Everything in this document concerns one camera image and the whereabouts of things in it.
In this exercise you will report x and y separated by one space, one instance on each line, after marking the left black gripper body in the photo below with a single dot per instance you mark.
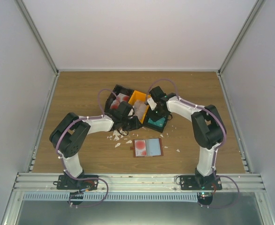
127 125

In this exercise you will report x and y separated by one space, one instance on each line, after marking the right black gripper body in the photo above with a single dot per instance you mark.
159 114

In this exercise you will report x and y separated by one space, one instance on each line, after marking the brown leather card holder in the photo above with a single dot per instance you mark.
154 147

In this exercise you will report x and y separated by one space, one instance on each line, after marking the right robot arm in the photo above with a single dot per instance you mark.
208 128

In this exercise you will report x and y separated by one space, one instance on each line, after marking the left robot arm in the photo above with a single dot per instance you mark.
67 138

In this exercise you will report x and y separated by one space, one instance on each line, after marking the white patterned card stack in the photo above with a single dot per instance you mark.
139 109

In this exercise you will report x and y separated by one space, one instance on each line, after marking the teal card stack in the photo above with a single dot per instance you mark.
159 123

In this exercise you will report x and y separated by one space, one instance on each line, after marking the red circle card stack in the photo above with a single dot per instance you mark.
120 98

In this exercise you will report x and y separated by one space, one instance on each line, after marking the black bin with teal cards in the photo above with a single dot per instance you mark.
154 117

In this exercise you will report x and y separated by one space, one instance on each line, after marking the black bin with red cards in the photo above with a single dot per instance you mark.
117 89

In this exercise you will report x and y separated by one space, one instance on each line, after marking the orange bin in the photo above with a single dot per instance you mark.
137 95

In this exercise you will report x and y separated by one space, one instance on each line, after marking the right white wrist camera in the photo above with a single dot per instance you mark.
151 103

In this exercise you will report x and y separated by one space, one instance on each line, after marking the grey slotted cable duct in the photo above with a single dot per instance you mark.
95 197

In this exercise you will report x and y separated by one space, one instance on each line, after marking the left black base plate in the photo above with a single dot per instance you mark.
77 187

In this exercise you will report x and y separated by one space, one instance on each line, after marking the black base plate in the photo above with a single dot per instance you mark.
206 186
77 187

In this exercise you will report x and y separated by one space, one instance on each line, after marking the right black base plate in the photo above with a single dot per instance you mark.
206 186

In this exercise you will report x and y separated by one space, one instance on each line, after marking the aluminium rail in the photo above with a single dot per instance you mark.
152 183

